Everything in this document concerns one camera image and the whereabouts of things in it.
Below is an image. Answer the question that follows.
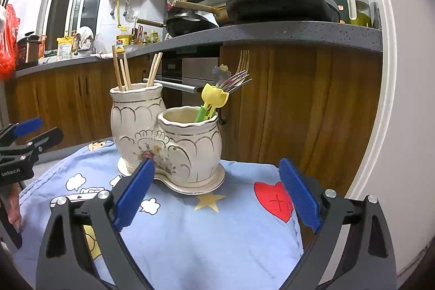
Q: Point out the wooden chopstick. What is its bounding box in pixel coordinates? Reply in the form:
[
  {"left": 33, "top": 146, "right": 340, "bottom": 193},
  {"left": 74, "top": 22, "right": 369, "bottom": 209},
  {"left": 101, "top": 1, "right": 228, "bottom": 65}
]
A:
[
  {"left": 147, "top": 52, "right": 163, "bottom": 88},
  {"left": 111, "top": 45, "right": 124, "bottom": 92}
]

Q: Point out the yellow plastic fork spoon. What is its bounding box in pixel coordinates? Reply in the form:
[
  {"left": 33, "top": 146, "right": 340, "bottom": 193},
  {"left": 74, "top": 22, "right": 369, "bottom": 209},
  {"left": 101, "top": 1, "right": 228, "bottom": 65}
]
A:
[{"left": 206, "top": 88, "right": 229, "bottom": 119}]

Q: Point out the green handled yellow spoon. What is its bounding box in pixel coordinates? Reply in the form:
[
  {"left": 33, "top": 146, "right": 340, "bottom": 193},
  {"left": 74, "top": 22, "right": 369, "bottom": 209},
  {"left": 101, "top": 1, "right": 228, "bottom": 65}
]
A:
[{"left": 195, "top": 84, "right": 228, "bottom": 123}]

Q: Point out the grey kitchen countertop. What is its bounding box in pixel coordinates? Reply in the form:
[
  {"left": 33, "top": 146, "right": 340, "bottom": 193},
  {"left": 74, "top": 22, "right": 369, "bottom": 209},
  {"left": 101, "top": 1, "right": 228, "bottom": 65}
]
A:
[{"left": 15, "top": 20, "right": 384, "bottom": 78}]

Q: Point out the operator hand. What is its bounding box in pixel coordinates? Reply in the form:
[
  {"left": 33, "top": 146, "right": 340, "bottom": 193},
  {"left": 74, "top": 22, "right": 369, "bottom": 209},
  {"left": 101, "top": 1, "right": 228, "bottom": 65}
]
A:
[{"left": 1, "top": 183, "right": 21, "bottom": 229}]

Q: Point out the blue cartoon tablecloth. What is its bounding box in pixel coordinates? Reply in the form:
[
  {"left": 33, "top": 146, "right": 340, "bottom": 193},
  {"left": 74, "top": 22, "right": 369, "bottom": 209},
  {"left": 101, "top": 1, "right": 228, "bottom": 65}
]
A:
[{"left": 13, "top": 141, "right": 304, "bottom": 289}]

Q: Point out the red plastic bag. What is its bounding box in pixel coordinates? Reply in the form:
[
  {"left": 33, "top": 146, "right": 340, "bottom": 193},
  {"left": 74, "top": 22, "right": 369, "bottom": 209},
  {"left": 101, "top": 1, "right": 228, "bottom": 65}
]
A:
[{"left": 0, "top": 4, "right": 21, "bottom": 82}]

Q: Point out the cream floral ceramic utensil holder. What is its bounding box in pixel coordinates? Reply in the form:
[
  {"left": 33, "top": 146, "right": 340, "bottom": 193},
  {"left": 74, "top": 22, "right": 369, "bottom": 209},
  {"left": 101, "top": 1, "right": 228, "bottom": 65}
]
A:
[{"left": 110, "top": 83, "right": 226, "bottom": 195}]

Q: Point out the stainless steel oven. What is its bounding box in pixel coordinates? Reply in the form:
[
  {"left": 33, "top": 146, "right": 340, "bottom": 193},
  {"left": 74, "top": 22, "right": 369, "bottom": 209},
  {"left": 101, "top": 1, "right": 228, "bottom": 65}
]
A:
[{"left": 155, "top": 52, "right": 219, "bottom": 108}]

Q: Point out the silver metal fork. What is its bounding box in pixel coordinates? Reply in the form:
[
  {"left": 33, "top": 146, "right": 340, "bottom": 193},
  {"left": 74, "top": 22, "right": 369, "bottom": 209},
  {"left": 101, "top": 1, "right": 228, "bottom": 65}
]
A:
[{"left": 212, "top": 65, "right": 251, "bottom": 93}]

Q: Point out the gold metal fork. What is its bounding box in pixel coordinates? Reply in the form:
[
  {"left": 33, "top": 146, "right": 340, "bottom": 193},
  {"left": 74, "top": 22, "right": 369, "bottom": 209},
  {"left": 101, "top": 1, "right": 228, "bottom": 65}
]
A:
[{"left": 236, "top": 50, "right": 250, "bottom": 74}]

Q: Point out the oil dispenser bottle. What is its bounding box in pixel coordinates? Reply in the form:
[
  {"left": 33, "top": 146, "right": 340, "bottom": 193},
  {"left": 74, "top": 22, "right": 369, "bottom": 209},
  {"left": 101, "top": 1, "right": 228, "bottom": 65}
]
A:
[{"left": 347, "top": 0, "right": 372, "bottom": 27}]

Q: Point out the brown frying pan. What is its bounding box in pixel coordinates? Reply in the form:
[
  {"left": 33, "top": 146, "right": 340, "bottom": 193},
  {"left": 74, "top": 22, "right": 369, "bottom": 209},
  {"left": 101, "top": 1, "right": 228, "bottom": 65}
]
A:
[{"left": 172, "top": 0, "right": 232, "bottom": 26}]

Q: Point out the grey electric griddle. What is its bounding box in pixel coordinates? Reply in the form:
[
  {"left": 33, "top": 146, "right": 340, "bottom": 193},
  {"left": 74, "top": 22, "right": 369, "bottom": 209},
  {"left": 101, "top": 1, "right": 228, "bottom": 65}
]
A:
[{"left": 226, "top": 0, "right": 340, "bottom": 24}]

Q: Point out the black wok wooden handle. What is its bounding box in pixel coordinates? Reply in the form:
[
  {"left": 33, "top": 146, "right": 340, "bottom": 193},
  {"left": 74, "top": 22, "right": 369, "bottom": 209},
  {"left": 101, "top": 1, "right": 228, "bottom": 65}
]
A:
[{"left": 136, "top": 12, "right": 217, "bottom": 38}]

